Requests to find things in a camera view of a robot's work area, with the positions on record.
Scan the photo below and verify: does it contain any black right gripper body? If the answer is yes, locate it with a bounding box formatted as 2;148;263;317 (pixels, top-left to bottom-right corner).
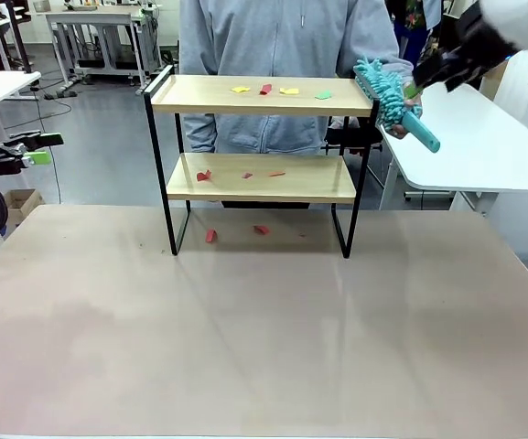
436;4;521;79

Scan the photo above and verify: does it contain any teal chenille duster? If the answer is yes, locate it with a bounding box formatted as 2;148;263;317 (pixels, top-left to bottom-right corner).
352;55;442;155

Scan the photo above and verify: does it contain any two-tier wood metal shelf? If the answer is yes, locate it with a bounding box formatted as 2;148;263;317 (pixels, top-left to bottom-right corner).
143;64;381;260

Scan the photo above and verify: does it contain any person's bare hand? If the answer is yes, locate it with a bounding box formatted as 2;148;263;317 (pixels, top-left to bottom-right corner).
389;89;426;140

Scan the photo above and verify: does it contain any open cardboard box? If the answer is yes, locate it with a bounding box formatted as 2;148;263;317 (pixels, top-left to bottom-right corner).
1;188;46;235

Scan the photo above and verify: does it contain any person in blue trousers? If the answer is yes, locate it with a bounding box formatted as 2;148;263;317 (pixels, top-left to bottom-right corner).
393;0;443;70

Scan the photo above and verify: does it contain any large white curved table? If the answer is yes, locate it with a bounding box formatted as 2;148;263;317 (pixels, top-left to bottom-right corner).
379;49;528;216

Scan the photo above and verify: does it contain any person in grey hoodie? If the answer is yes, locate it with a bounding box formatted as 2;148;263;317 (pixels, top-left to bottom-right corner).
178;0;402;155

